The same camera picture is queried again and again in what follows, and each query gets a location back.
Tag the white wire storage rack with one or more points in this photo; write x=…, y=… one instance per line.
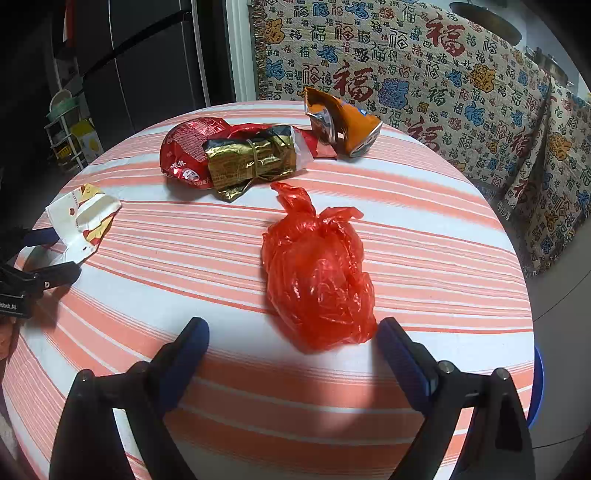
x=64, y=112

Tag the pink striped tablecloth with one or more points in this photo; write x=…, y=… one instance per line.
x=258, y=407

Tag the dark refrigerator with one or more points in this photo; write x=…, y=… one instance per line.
x=142, y=62

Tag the blue plastic basket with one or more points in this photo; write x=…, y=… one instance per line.
x=537, y=388

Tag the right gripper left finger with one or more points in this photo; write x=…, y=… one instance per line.
x=87, y=444

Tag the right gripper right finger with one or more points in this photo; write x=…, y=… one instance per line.
x=498, y=443

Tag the red plastic bag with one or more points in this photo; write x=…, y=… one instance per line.
x=315, y=279

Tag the yellow cardboard box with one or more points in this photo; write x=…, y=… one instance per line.
x=88, y=139

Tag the gold black snack wrapper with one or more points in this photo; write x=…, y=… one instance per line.
x=235, y=164

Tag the white door frame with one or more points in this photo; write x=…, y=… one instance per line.
x=243, y=65

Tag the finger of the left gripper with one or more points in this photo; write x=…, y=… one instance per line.
x=52, y=276
x=37, y=237

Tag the steel pot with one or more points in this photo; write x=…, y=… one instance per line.
x=549, y=65

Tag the black wok pan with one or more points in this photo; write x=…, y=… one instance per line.
x=488, y=20

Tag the red crushed cola can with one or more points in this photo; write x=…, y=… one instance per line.
x=182, y=154

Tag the patterned fu character blanket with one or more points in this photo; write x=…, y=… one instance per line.
x=459, y=89

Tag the orange crushed soda can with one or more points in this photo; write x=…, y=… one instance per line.
x=351, y=131

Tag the white paper carton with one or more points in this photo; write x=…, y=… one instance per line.
x=81, y=219

